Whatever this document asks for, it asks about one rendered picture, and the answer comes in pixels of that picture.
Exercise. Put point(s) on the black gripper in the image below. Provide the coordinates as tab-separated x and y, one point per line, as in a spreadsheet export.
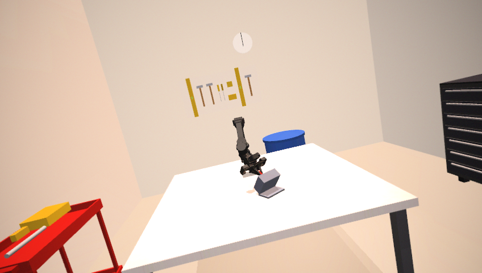
253	167

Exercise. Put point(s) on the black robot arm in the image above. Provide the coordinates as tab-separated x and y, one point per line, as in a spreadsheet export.
242	145

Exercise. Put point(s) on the pale lavender flat panel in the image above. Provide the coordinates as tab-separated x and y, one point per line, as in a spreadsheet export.
266	184

